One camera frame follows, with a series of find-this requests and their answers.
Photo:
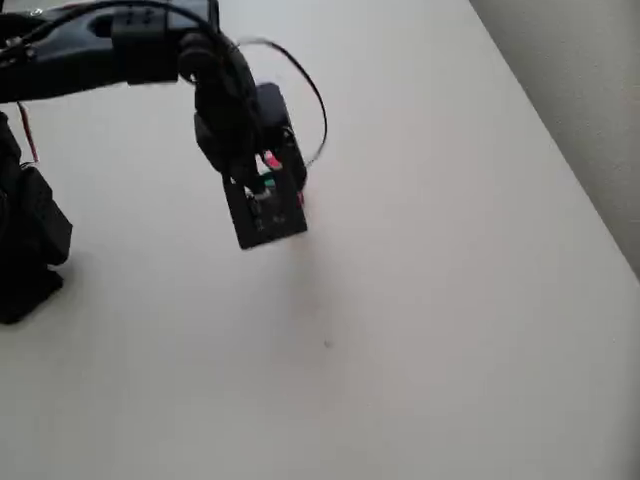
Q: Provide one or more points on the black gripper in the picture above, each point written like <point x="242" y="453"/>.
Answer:
<point x="295" y="156"/>

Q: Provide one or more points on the green block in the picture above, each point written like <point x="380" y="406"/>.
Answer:
<point x="267" y="181"/>

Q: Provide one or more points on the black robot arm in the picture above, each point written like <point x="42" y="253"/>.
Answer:
<point x="75" y="65"/>

